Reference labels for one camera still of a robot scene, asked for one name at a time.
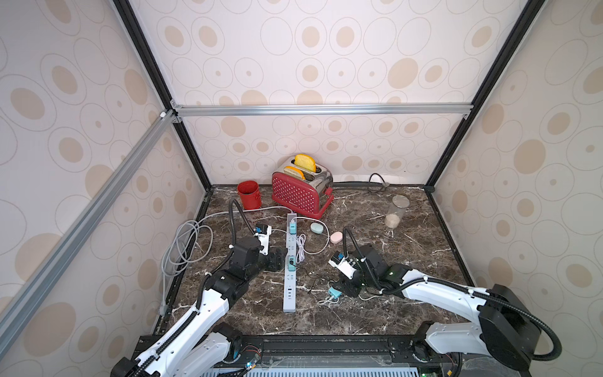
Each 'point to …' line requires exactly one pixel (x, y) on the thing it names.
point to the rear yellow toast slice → (305, 161)
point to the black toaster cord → (375, 184)
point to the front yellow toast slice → (294, 171)
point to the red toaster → (308, 196)
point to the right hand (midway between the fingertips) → (342, 277)
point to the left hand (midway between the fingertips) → (284, 248)
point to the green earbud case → (316, 228)
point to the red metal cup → (250, 195)
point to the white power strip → (290, 278)
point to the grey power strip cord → (186, 240)
